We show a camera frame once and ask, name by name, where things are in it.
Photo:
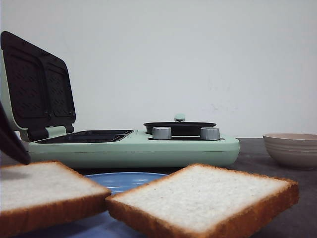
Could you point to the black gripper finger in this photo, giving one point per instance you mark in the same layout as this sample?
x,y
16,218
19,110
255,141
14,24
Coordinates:
x,y
9,142

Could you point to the blue plate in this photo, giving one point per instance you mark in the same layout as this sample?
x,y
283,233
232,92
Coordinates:
x,y
101,225

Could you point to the silver knob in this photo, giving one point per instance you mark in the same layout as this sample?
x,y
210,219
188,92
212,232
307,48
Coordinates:
x,y
210,133
161,133

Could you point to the silver right knob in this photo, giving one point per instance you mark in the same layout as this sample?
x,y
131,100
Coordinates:
x,y
210,133

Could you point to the silver left knob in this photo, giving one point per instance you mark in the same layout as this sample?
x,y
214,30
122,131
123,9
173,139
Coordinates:
x,y
161,133

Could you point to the black frying pan green handle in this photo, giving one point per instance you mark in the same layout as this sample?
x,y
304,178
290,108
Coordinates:
x,y
179,127

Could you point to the white bread slice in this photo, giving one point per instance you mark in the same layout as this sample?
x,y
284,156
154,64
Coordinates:
x,y
44,194
201,201

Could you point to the mint green sandwich maker lid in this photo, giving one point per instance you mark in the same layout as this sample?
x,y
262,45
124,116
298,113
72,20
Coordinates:
x,y
36,89

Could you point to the beige ribbed bowl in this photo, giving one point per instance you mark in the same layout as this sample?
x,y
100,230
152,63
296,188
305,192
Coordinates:
x,y
292,149

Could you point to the mint green breakfast maker base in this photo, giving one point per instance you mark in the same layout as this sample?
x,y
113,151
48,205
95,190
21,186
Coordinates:
x,y
132,149

